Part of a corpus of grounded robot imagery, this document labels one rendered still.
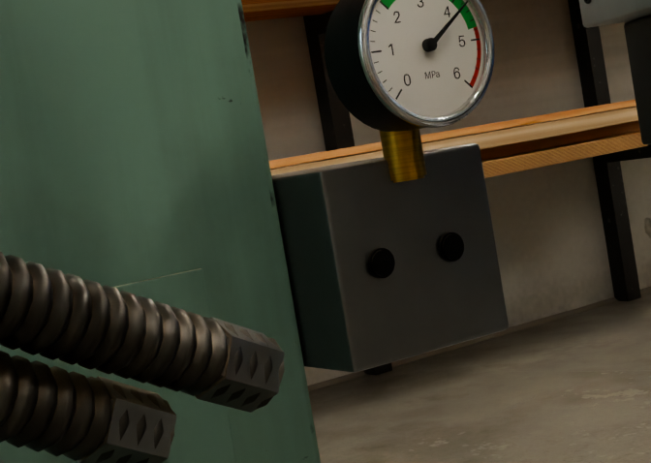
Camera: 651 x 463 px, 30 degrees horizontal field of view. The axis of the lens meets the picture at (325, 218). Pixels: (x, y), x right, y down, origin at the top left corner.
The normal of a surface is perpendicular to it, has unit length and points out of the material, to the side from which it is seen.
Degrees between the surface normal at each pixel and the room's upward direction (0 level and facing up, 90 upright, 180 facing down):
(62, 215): 90
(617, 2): 90
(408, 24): 90
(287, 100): 90
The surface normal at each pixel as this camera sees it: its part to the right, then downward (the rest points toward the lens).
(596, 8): -0.94, 0.18
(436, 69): 0.51, -0.04
